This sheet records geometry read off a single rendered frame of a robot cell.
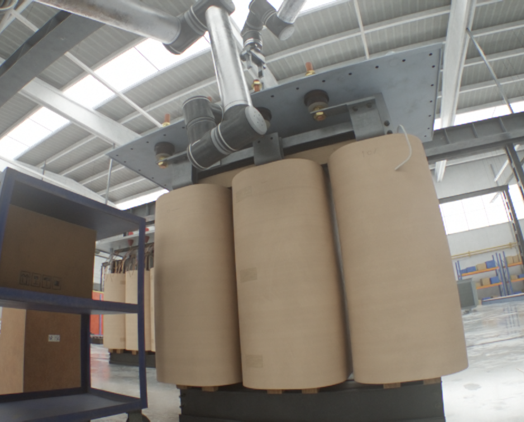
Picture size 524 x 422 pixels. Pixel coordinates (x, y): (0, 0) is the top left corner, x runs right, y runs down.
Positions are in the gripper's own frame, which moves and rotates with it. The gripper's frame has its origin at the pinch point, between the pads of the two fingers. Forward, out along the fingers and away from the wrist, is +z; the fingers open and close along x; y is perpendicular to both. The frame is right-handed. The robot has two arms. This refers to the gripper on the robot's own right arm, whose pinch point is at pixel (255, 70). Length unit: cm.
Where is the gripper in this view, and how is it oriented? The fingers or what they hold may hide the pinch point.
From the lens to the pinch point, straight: 170.0
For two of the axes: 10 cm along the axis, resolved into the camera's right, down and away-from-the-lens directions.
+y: 7.7, -2.6, -5.8
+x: 6.3, 2.2, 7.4
